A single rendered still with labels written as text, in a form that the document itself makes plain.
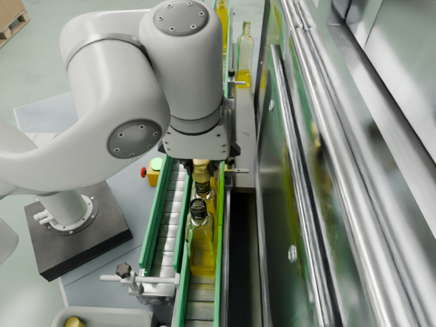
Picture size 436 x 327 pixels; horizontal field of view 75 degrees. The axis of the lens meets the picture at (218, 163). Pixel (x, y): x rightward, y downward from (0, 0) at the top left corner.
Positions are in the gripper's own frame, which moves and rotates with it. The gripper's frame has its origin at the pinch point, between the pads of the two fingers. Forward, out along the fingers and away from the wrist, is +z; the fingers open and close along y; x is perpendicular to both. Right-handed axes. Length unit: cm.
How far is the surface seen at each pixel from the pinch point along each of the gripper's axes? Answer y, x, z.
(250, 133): -12, -34, 40
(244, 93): -10, -58, 47
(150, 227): 12.8, 6.7, 21.0
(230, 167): -5.4, -11.8, 24.6
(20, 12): 276, -306, 190
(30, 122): 84, -46, 58
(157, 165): 18.7, -18.9, 39.6
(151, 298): 11.5, 21.6, 27.8
